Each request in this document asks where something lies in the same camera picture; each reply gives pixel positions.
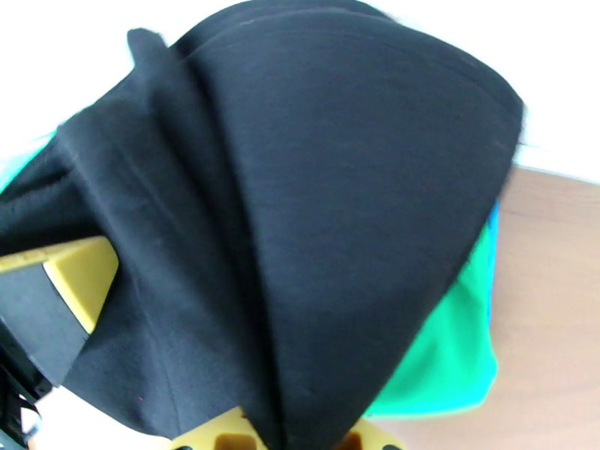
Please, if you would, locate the black t-shirt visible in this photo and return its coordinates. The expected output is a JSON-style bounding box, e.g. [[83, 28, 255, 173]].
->
[[0, 0, 525, 450]]

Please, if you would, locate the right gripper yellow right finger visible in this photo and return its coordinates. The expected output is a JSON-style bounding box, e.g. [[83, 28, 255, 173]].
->
[[337, 422, 409, 450]]

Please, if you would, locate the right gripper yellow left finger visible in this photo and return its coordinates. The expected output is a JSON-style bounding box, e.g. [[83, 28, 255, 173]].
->
[[170, 406, 269, 450]]

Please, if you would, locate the green t-shirt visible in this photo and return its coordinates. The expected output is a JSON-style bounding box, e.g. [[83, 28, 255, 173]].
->
[[0, 130, 499, 417]]

